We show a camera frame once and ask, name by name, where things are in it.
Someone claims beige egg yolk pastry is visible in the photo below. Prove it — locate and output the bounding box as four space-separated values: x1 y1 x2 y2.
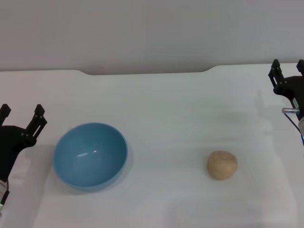
206 150 238 181

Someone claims gripper cable with plug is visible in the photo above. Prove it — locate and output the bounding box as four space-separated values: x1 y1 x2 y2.
0 180 10 212
282 107 304 146

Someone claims left gripper cable with plug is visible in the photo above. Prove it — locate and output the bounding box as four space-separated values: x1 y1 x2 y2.
0 180 10 212

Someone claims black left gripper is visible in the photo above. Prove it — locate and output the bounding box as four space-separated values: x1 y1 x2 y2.
0 104 48 182

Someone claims blue ceramic bowl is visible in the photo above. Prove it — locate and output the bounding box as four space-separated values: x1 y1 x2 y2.
52 122 129 192

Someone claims right gripper cable with plug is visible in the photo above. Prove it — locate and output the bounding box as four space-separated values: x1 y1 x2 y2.
282 107 304 146

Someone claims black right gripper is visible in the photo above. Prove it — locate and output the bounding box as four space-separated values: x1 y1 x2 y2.
268 59 304 117

